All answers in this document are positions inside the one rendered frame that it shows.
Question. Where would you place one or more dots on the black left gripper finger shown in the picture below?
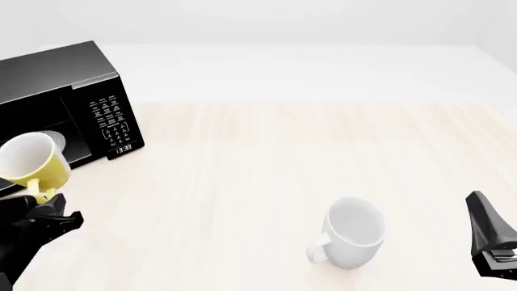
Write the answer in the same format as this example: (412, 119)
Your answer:
(53, 205)
(20, 203)

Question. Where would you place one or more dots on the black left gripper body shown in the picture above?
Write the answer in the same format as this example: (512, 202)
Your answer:
(48, 225)

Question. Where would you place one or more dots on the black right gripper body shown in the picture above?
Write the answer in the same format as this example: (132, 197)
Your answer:
(497, 262)

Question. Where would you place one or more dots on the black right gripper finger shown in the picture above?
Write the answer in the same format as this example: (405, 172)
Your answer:
(486, 222)

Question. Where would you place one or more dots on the yellow and white mug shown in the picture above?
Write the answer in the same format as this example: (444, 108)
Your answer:
(28, 153)

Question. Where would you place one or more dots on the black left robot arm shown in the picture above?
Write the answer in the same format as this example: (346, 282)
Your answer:
(14, 260)

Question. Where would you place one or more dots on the black microwave oven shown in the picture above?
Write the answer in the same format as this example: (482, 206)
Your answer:
(48, 78)

